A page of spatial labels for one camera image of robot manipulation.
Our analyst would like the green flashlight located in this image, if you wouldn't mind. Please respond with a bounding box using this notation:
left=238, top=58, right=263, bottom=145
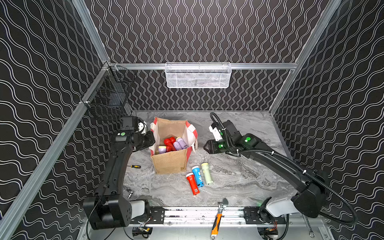
left=201, top=163, right=213, bottom=185

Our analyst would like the purple flashlight yellow rim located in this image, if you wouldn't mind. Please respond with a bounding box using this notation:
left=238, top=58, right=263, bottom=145
left=176, top=137, right=189, bottom=149

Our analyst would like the blue flashlight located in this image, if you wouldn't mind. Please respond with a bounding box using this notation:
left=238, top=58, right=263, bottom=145
left=192, top=166, right=204, bottom=188

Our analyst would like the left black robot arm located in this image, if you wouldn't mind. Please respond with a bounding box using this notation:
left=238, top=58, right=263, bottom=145
left=83, top=131, right=156, bottom=230

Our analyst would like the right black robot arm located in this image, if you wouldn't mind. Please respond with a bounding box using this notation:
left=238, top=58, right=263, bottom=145
left=204, top=134, right=358, bottom=226

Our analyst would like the orange adjustable wrench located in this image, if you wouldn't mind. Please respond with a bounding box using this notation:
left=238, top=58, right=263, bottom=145
left=211, top=198, right=229, bottom=240

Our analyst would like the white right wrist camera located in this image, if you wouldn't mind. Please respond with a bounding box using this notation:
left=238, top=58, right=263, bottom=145
left=209, top=125, right=223, bottom=142

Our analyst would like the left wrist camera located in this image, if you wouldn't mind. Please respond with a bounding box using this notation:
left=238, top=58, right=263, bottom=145
left=121, top=116, right=148, bottom=134

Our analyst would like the black wire basket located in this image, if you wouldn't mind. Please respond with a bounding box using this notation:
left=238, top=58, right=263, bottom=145
left=85, top=66, right=133, bottom=121

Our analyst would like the white wire basket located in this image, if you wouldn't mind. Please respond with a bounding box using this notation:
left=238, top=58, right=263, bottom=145
left=165, top=62, right=232, bottom=89

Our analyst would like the metal base rail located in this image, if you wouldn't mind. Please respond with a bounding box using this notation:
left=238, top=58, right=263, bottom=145
left=85, top=205, right=325, bottom=227

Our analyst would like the aluminium corner post right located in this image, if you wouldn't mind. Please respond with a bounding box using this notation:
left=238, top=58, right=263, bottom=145
left=269, top=0, right=342, bottom=116

